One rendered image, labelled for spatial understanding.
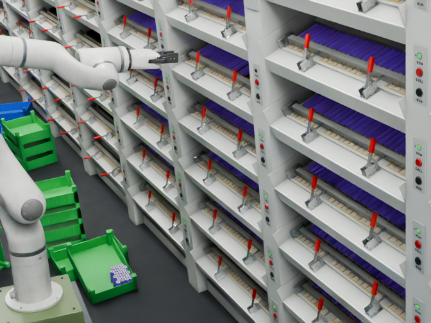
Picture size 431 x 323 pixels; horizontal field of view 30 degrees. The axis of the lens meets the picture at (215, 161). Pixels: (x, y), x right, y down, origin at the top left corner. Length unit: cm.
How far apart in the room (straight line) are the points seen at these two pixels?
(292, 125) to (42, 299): 104
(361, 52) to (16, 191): 113
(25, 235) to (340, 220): 103
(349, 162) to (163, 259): 169
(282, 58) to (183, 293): 141
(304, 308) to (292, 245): 21
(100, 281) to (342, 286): 142
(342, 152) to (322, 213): 22
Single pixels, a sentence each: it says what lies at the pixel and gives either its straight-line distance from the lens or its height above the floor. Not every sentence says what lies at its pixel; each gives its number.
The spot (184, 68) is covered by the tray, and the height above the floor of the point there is 96.
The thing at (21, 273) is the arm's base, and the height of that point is 48.
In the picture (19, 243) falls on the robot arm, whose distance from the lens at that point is 264.
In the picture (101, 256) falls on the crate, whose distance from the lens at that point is 352.
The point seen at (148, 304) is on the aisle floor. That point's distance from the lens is 328.
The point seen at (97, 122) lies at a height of 37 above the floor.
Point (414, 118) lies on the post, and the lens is 173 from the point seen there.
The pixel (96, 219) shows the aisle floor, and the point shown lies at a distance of 399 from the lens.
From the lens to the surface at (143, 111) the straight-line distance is 354.
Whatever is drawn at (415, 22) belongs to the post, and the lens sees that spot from 166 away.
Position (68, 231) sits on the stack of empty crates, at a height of 11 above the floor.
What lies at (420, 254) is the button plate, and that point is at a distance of 185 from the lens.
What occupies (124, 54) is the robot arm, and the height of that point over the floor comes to 110.
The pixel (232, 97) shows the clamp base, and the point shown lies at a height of 97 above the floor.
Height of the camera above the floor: 180
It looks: 24 degrees down
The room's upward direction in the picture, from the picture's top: 6 degrees counter-clockwise
